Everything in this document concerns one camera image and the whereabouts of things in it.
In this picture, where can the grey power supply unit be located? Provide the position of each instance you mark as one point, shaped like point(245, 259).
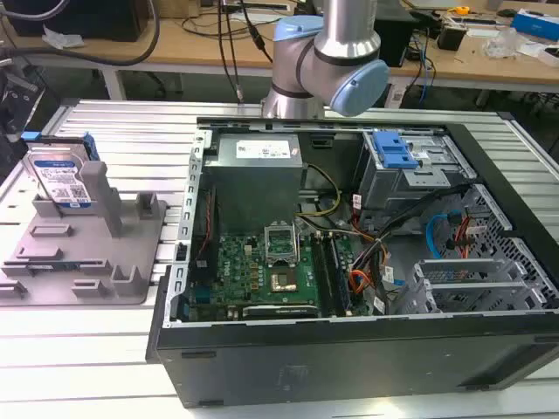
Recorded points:
point(255, 183)

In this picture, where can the blue cardboard box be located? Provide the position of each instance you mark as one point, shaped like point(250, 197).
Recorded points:
point(536, 24)

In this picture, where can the black graphics card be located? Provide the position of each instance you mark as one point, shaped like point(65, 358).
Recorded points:
point(279, 311)

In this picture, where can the wooden desk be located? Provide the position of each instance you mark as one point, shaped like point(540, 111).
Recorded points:
point(144, 41)
point(480, 57)

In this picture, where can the black box on desk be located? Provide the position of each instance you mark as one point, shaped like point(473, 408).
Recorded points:
point(452, 36)

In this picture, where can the grey metal drive cage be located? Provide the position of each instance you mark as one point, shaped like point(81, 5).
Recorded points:
point(410, 174)

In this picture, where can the silver expansion slot bracket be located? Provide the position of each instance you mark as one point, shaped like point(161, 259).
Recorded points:
point(463, 265)

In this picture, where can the RAM stick on rack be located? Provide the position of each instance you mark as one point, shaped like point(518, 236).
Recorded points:
point(54, 264)

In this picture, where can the grey parts rack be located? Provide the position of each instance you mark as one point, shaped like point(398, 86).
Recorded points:
point(83, 244)

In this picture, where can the green motherboard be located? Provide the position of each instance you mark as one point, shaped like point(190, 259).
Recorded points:
point(266, 275)

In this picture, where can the hard disk in blue carrier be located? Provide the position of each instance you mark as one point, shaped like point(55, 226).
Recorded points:
point(61, 174)

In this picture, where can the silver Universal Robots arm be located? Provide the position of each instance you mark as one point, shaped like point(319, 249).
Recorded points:
point(336, 52)

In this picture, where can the black computer tower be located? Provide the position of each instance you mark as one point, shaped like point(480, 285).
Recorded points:
point(395, 35)

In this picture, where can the clear plastic bag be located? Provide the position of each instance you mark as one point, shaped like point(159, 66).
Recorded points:
point(502, 43)

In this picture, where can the black open PC case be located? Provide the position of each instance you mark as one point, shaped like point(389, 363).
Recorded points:
point(349, 349)

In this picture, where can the blue disk bay latch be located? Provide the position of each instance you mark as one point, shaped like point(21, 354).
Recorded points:
point(395, 150)

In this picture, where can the black RAM slot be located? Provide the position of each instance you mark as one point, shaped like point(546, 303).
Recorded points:
point(321, 270)
point(338, 270)

